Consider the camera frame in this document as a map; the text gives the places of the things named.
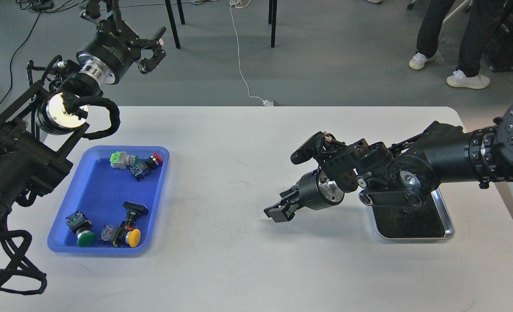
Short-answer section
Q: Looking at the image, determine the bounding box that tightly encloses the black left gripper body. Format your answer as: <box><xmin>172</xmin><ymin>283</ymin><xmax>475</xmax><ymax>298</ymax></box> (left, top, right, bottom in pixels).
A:
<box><xmin>76</xmin><ymin>19</ymin><xmax>140</xmax><ymax>85</ymax></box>

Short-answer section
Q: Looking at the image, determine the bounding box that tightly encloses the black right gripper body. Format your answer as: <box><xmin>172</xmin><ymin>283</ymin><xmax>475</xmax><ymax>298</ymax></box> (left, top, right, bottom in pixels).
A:
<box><xmin>280</xmin><ymin>170</ymin><xmax>345</xmax><ymax>211</ymax></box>

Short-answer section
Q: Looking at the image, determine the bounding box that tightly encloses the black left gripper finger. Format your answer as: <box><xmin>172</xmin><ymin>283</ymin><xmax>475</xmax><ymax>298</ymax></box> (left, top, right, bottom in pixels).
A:
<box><xmin>80</xmin><ymin>0</ymin><xmax>123</xmax><ymax>33</ymax></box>
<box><xmin>129</xmin><ymin>26</ymin><xmax>167</xmax><ymax>75</ymax></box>

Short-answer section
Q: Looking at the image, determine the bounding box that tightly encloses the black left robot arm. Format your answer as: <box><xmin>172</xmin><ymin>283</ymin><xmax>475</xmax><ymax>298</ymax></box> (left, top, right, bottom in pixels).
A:
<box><xmin>0</xmin><ymin>0</ymin><xmax>166</xmax><ymax>296</ymax></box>

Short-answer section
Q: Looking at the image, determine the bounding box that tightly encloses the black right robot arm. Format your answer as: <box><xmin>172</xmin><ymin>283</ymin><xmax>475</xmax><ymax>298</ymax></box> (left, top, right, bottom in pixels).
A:
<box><xmin>264</xmin><ymin>105</ymin><xmax>513</xmax><ymax>223</ymax></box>

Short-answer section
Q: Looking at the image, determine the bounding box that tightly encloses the silver metal tray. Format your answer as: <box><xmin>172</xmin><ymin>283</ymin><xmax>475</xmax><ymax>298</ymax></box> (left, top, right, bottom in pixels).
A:
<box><xmin>371</xmin><ymin>189</ymin><xmax>456</xmax><ymax>243</ymax></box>

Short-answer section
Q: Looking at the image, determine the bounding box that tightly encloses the blue plastic tray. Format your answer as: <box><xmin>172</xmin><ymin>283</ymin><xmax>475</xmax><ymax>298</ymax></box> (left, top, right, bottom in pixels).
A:
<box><xmin>47</xmin><ymin>145</ymin><xmax>170</xmax><ymax>256</ymax></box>

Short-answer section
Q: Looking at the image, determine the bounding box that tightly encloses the black table leg left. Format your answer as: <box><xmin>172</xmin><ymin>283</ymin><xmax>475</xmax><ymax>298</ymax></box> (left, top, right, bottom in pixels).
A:
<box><xmin>165</xmin><ymin>0</ymin><xmax>185</xmax><ymax>49</ymax></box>

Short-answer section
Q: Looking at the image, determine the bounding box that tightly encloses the black table leg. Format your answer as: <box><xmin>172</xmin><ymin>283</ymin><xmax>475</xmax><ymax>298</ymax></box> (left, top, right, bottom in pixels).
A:
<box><xmin>165</xmin><ymin>0</ymin><xmax>185</xmax><ymax>49</ymax></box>
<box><xmin>268</xmin><ymin>0</ymin><xmax>278</xmax><ymax>48</ymax></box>

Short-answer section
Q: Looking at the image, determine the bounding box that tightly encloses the green white push button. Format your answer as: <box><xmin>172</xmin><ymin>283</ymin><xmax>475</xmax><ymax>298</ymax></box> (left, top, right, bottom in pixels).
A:
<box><xmin>109</xmin><ymin>151</ymin><xmax>139</xmax><ymax>169</ymax></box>

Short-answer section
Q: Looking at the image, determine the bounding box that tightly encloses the black table leg right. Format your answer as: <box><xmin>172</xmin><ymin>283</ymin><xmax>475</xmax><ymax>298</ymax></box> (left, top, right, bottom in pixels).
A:
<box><xmin>268</xmin><ymin>0</ymin><xmax>278</xmax><ymax>48</ymax></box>

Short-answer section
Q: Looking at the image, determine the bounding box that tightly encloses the yellow mushroom push button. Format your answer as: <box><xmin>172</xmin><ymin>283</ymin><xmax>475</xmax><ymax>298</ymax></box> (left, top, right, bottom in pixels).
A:
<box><xmin>98</xmin><ymin>224</ymin><xmax>142</xmax><ymax>247</ymax></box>

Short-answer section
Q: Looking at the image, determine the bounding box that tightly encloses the green mushroom push button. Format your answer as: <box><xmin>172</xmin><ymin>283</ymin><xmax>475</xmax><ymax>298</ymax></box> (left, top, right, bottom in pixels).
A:
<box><xmin>65</xmin><ymin>211</ymin><xmax>97</xmax><ymax>247</ymax></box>

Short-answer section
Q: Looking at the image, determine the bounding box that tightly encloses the white chair base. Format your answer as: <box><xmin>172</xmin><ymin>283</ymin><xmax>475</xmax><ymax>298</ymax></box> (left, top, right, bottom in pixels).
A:
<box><xmin>407</xmin><ymin>0</ymin><xmax>476</xmax><ymax>22</ymax></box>

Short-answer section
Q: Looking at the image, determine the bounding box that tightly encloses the person in black trousers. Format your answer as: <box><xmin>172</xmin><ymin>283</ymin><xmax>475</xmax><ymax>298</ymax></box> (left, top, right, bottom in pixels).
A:
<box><xmin>408</xmin><ymin>0</ymin><xmax>506</xmax><ymax>90</ymax></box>

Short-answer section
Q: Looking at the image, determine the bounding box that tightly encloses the white power cable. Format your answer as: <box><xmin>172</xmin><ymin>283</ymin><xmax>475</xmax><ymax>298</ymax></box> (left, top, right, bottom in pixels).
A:
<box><xmin>229</xmin><ymin>0</ymin><xmax>274</xmax><ymax>107</ymax></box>

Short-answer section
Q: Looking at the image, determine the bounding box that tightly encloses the red push button switch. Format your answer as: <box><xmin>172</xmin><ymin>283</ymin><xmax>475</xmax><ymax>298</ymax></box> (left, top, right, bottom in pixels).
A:
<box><xmin>128</xmin><ymin>152</ymin><xmax>163</xmax><ymax>182</ymax></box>

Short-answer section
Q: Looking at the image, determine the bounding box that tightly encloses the black floor cable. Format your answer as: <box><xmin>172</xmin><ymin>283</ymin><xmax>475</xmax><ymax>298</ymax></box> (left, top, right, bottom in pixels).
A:
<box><xmin>0</xmin><ymin>0</ymin><xmax>84</xmax><ymax>126</ymax></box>

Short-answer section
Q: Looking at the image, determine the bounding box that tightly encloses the black push button switch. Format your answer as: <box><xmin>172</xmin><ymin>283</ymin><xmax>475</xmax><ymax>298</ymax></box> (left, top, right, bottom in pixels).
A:
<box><xmin>120</xmin><ymin>201</ymin><xmax>149</xmax><ymax>231</ymax></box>

